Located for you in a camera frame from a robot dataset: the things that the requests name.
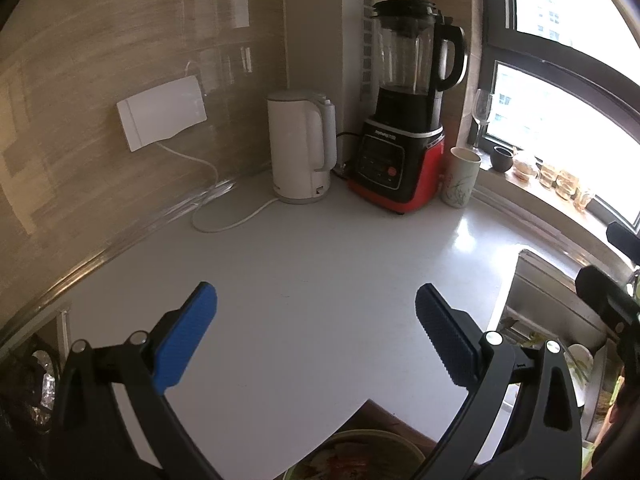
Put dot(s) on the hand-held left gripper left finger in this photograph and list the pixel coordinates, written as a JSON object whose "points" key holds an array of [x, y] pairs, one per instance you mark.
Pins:
{"points": [[184, 341]]}

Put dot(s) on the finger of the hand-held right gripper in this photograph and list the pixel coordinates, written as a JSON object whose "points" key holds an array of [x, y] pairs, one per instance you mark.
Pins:
{"points": [[602, 295], [624, 240]]}

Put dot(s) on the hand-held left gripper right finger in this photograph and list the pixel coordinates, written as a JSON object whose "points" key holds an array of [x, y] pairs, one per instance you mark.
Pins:
{"points": [[444, 341]]}

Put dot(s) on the green bin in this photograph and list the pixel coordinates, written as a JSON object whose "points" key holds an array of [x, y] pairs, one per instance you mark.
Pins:
{"points": [[350, 460]]}

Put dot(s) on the small glass cup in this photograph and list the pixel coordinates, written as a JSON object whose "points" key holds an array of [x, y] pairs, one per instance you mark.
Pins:
{"points": [[585, 199], [550, 175], [568, 185], [526, 166]]}

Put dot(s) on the steel sink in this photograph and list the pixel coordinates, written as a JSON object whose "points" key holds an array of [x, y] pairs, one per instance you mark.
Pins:
{"points": [[540, 300]]}

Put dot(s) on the dark tea cup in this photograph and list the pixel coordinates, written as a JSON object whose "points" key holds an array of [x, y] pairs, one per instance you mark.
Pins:
{"points": [[501, 159]]}

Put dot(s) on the black stove with foil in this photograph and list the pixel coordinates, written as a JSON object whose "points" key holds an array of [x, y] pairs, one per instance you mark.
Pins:
{"points": [[42, 395]]}

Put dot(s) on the white patterned cup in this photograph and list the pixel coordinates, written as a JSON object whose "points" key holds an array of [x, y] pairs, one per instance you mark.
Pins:
{"points": [[459, 180]]}

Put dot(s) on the window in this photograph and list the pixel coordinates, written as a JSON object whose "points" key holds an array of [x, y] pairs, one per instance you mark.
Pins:
{"points": [[575, 85]]}

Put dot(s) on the red and black blender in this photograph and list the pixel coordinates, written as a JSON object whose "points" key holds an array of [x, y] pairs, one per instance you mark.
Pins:
{"points": [[400, 160]]}

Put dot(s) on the wine glass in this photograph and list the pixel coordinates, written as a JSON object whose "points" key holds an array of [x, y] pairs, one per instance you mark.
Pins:
{"points": [[482, 107]]}

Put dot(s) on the white electric kettle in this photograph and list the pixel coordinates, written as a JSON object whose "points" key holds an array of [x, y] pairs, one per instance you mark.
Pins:
{"points": [[297, 150]]}

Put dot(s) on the white vent grille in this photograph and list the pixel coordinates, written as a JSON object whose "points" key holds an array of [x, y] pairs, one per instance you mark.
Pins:
{"points": [[367, 30]]}

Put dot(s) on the white wall socket cover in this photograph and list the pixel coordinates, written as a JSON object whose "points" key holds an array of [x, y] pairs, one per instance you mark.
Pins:
{"points": [[162, 112]]}

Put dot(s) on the white wall plate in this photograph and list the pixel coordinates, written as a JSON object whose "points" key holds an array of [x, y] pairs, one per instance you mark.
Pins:
{"points": [[240, 2]]}

